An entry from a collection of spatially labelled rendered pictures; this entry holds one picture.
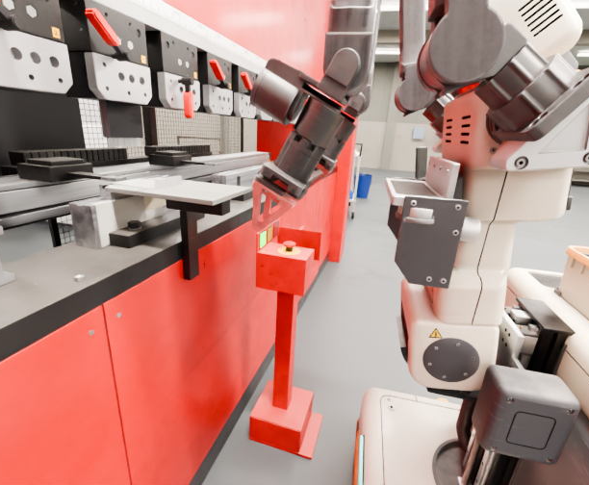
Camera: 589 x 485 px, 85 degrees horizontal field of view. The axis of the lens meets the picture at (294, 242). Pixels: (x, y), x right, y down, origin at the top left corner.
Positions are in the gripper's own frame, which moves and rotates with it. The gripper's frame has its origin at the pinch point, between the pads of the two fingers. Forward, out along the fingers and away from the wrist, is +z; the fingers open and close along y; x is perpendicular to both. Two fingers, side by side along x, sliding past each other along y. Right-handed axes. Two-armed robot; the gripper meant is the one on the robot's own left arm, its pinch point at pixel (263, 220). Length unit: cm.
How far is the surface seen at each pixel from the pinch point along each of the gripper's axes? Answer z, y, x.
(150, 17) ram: -16, -27, -48
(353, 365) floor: 79, -94, 64
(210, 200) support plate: 5.9, -8.7, -12.3
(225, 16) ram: -26, -61, -50
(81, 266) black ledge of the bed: 26.6, 2.2, -25.5
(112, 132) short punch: 7.7, -15.4, -40.6
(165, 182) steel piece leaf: 11.3, -16.0, -25.8
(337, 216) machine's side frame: 51, -233, 21
